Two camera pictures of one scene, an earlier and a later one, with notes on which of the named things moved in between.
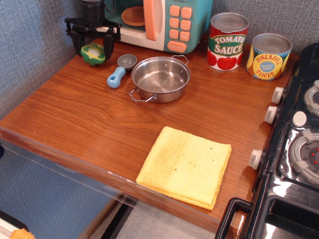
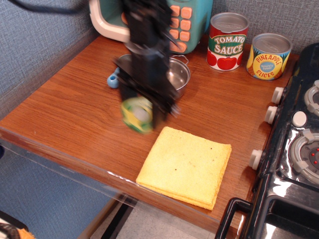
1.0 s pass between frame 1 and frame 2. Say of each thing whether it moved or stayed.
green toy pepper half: moved
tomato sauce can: stayed
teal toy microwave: stayed
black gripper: moved
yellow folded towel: stayed
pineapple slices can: stayed
